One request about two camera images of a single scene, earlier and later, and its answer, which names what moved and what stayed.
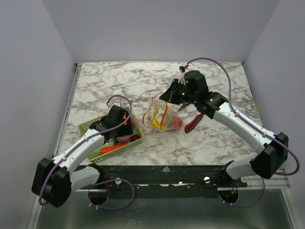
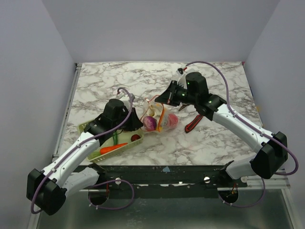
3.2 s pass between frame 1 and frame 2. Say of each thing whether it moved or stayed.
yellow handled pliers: stayed
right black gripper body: stayed
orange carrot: stayed
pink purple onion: moved
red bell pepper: moved
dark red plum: stayed
